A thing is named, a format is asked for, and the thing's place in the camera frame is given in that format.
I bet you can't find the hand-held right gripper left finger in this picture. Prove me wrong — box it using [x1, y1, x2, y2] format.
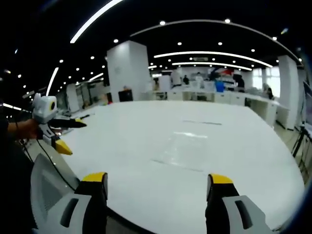
[47, 172, 109, 234]

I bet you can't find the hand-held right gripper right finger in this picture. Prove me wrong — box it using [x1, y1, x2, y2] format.
[205, 173, 273, 234]

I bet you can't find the clear resealable bag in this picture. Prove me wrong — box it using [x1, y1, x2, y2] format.
[150, 118, 223, 173]

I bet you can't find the person's left hand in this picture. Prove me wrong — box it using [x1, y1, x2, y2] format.
[18, 118, 41, 140]

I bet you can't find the person's dark clothing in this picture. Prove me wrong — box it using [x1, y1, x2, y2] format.
[0, 137, 37, 231]

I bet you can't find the black box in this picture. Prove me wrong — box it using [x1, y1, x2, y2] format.
[118, 89, 134, 102]

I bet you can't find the white square pillar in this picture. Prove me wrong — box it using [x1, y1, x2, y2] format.
[277, 55, 301, 130]
[106, 40, 153, 103]

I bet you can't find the black tripod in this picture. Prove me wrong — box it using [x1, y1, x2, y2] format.
[291, 123, 308, 158]

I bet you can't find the long white counter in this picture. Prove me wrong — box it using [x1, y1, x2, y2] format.
[167, 89, 280, 127]

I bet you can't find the dark display screen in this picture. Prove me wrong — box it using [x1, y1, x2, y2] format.
[301, 81, 312, 119]

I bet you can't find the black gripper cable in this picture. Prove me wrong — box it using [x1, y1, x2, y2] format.
[36, 135, 77, 193]

